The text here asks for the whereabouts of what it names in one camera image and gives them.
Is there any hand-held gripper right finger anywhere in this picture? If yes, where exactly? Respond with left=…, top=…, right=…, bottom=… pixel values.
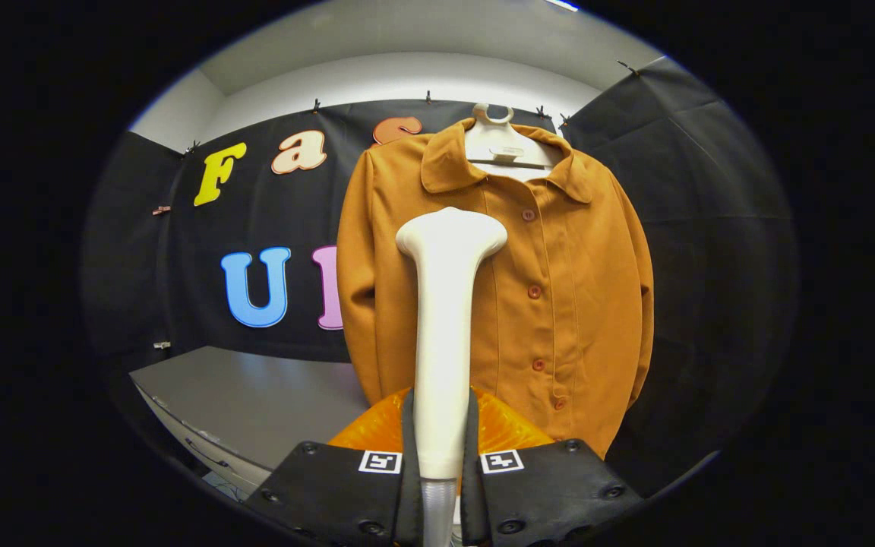
left=459, top=386, right=645, bottom=547

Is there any grey cabinet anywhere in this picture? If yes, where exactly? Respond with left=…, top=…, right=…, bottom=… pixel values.
left=128, top=346, right=370, bottom=495

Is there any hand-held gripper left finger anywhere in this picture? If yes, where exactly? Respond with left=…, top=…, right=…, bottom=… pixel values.
left=244, top=386, right=425, bottom=547

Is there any black drawer handle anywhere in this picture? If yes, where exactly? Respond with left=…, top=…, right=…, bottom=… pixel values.
left=183, top=437, right=232, bottom=470

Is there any steamer hose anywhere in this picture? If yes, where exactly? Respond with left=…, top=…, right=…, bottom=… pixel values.
left=421, top=477, right=458, bottom=547

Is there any orange-brown button shirt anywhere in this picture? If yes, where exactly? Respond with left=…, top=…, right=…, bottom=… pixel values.
left=336, top=118, right=655, bottom=459

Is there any white clothes hanger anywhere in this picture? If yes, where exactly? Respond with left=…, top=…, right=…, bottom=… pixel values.
left=464, top=103, right=556, bottom=172

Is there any row of black clips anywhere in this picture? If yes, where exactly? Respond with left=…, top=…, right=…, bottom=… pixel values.
left=185, top=59, right=640, bottom=153

